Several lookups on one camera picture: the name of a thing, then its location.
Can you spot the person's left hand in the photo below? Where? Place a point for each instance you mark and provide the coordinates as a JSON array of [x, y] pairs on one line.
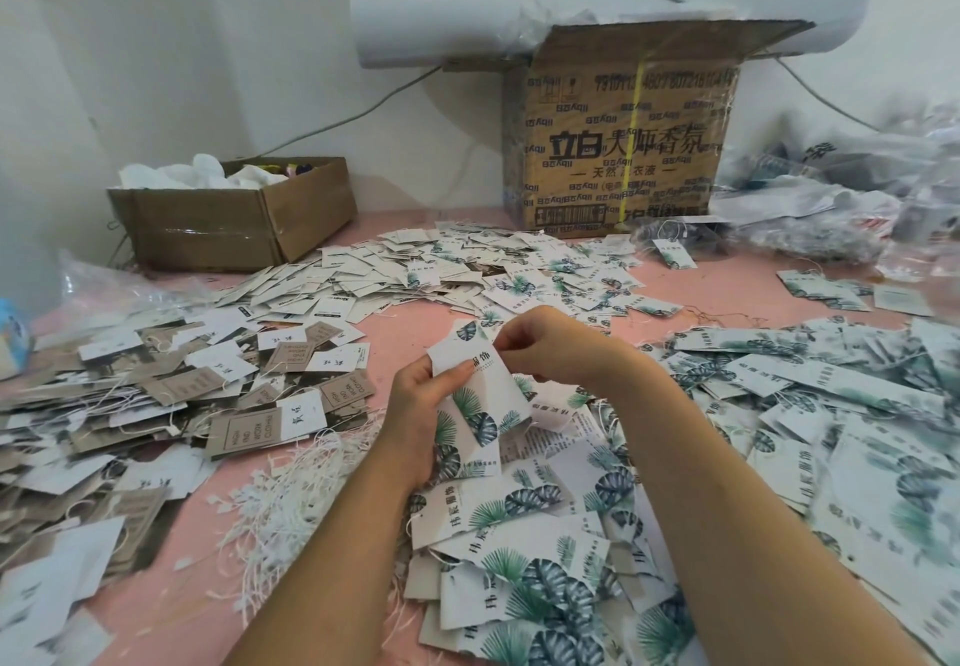
[[417, 411]]

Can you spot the person's right hand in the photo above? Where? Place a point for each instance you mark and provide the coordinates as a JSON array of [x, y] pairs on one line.
[[570, 351]]

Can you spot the single white leaf print tag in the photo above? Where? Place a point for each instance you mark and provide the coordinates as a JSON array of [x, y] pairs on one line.
[[483, 403]]

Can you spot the heap of small tags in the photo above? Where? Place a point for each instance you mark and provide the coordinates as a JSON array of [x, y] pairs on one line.
[[435, 268]]

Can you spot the pile of green leaf tags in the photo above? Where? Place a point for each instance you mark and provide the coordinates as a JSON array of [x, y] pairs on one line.
[[810, 441]]

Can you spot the pile of brown white tags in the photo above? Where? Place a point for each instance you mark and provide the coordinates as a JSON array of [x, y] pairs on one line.
[[143, 441]]

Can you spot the person's left forearm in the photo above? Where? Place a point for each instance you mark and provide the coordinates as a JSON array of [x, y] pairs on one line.
[[330, 576]]

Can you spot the person's right forearm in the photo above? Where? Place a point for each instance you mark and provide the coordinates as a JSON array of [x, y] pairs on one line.
[[750, 538]]

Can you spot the large printed cardboard box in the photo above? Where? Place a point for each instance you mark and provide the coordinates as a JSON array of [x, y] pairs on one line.
[[623, 133]]

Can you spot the small open cardboard box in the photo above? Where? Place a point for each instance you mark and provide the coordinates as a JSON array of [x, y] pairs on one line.
[[228, 216]]

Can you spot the white crumpled material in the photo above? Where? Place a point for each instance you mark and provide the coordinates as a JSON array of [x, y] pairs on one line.
[[198, 175]]

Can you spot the clear plastic bag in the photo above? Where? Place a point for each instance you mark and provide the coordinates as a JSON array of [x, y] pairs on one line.
[[117, 286]]

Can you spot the heap of clear plastic bags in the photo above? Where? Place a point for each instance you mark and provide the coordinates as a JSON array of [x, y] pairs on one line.
[[863, 193]]

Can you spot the white roll in plastic wrap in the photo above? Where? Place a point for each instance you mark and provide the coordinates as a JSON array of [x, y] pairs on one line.
[[443, 31]]

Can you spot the blue tissue pack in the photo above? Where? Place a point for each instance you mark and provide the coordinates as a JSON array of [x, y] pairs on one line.
[[12, 340]]

